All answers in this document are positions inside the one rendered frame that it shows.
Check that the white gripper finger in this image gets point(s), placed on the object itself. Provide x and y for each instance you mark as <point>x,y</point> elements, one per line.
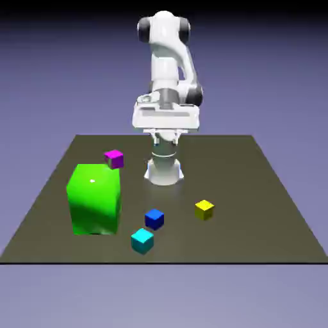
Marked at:
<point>175,138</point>
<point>155,139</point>

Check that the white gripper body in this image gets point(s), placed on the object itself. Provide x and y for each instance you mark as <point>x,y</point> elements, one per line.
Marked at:
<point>165,120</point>

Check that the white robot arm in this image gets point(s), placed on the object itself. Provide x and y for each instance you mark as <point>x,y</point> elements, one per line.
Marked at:
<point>164,51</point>

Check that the small magenta cube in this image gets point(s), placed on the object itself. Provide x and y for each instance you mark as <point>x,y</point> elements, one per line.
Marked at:
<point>114,159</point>

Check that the small yellow cube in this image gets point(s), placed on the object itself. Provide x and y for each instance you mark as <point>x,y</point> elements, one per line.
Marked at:
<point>204,210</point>

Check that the small blue cube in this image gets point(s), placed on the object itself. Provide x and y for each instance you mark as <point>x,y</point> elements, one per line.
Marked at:
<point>154,219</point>

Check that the small cyan cube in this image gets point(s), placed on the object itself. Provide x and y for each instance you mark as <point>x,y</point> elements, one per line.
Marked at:
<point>142,241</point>

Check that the large green box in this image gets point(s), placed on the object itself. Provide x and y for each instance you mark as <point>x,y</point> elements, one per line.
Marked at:
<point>93,200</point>

